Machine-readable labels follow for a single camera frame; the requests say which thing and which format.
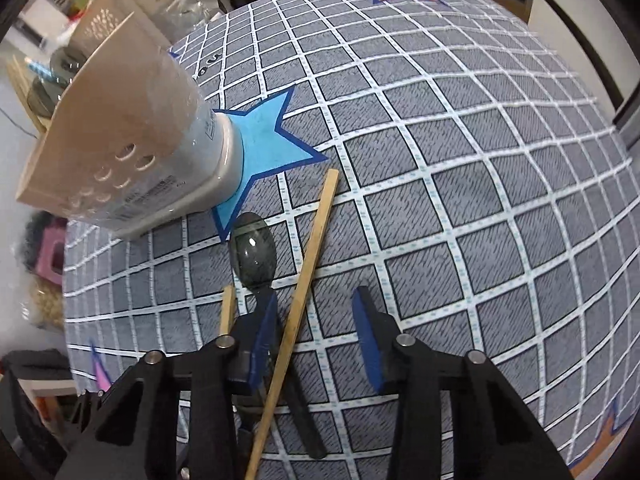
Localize dark translucent plastic spoon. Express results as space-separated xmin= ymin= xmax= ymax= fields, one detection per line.
xmin=228 ymin=211 xmax=328 ymax=461
xmin=49 ymin=47 xmax=83 ymax=83
xmin=27 ymin=77 xmax=63 ymax=116

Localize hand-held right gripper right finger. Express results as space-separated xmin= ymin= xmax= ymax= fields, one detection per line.
xmin=351 ymin=285 xmax=575 ymax=480

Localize small pink stool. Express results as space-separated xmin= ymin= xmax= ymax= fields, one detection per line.
xmin=35 ymin=227 xmax=68 ymax=276

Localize bag of yellow balls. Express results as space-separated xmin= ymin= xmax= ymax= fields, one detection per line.
xmin=22 ymin=275 xmax=66 ymax=331

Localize beige plastic utensil holder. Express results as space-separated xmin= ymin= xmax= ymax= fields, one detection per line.
xmin=15 ymin=10 xmax=246 ymax=241

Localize grey checked star tablecloth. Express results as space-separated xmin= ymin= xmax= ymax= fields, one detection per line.
xmin=62 ymin=0 xmax=636 ymax=480

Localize beige perforated basket cart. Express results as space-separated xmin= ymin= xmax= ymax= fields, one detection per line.
xmin=70 ymin=0 xmax=221 ymax=56

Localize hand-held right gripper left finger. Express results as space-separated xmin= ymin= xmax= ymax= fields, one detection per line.
xmin=52 ymin=287 xmax=281 ymax=480

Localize black mesh bag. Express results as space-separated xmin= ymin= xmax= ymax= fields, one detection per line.
xmin=22 ymin=210 xmax=66 ymax=241

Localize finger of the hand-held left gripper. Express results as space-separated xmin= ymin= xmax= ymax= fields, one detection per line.
xmin=70 ymin=389 xmax=107 ymax=441

